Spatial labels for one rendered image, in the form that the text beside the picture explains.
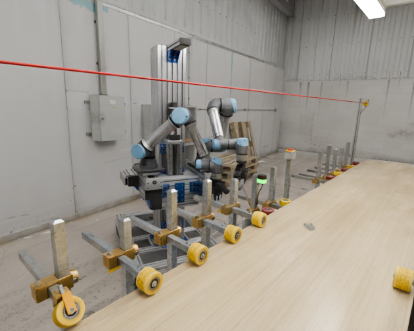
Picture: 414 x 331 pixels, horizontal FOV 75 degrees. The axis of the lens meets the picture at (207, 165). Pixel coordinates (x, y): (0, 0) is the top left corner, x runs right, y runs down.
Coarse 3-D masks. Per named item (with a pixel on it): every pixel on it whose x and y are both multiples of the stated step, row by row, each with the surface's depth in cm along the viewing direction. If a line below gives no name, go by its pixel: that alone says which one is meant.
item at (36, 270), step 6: (24, 252) 108; (24, 258) 104; (30, 258) 104; (24, 264) 103; (30, 264) 100; (36, 264) 100; (30, 270) 99; (36, 270) 97; (42, 270) 97; (36, 276) 95; (42, 276) 93; (48, 288) 87; (54, 288) 87
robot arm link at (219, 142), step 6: (210, 102) 208; (216, 102) 207; (210, 108) 204; (216, 108) 205; (210, 114) 203; (216, 114) 202; (210, 120) 202; (216, 120) 198; (216, 126) 195; (216, 132) 193; (222, 132) 194; (216, 138) 190; (222, 138) 190; (216, 144) 187; (222, 144) 188; (228, 144) 189
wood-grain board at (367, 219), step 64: (320, 192) 215; (384, 192) 220; (256, 256) 121; (320, 256) 122; (384, 256) 124; (128, 320) 83; (192, 320) 84; (256, 320) 84; (320, 320) 85; (384, 320) 86
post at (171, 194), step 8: (168, 192) 125; (176, 192) 126; (168, 200) 126; (176, 200) 127; (168, 208) 127; (176, 208) 128; (168, 216) 128; (176, 216) 128; (168, 224) 128; (176, 224) 129; (168, 248) 131; (176, 248) 132; (168, 256) 132; (176, 256) 133; (168, 264) 133; (176, 264) 134
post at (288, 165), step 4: (288, 160) 218; (288, 164) 218; (288, 168) 219; (288, 172) 219; (288, 176) 220; (288, 180) 221; (288, 184) 222; (284, 188) 224; (288, 188) 223; (284, 192) 225; (288, 192) 225; (284, 196) 225; (288, 196) 226
